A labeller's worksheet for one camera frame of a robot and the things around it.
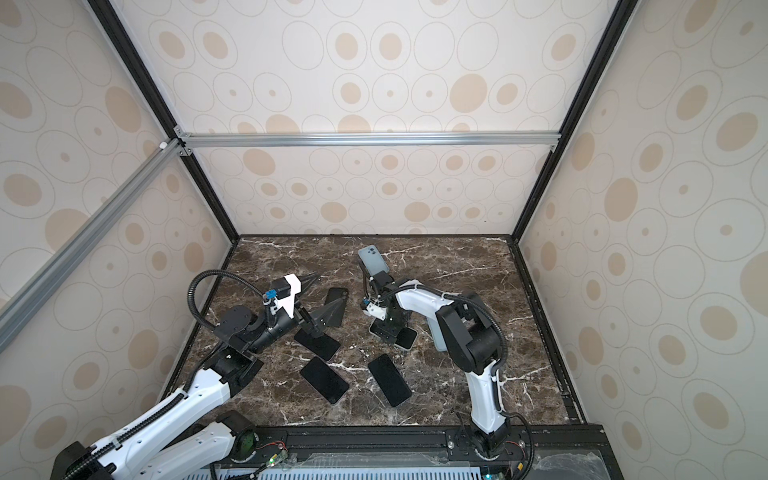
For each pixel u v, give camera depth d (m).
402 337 0.85
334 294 1.04
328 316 0.62
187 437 0.57
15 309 0.51
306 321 0.60
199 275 0.48
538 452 0.73
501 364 0.51
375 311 0.87
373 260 1.13
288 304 0.58
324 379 1.10
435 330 0.94
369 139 0.92
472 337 0.52
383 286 0.76
